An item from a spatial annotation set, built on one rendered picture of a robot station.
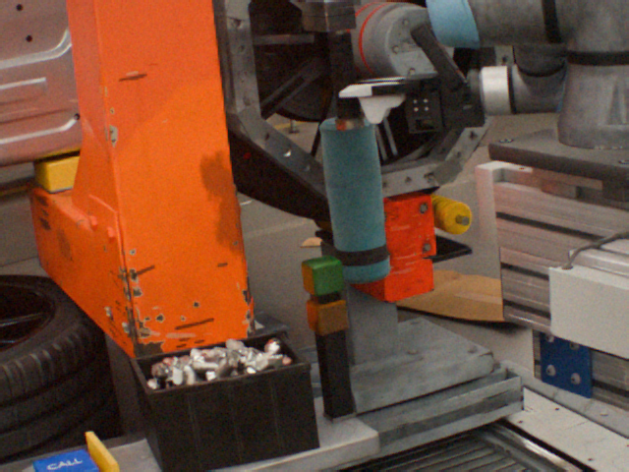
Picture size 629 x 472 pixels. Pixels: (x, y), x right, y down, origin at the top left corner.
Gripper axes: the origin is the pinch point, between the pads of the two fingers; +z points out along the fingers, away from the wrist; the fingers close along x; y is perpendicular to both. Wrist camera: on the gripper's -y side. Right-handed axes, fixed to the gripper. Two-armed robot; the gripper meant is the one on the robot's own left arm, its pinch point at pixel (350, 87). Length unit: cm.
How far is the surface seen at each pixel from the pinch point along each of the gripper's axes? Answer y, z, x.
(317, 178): 16.8, 11.2, 17.6
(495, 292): 77, -1, 149
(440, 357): 57, -2, 42
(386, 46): -4.9, -4.3, 10.6
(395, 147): 16.2, 1.6, 38.1
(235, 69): -3.7, 20.5, 9.7
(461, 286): 76, 10, 155
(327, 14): -11.9, 1.2, -3.5
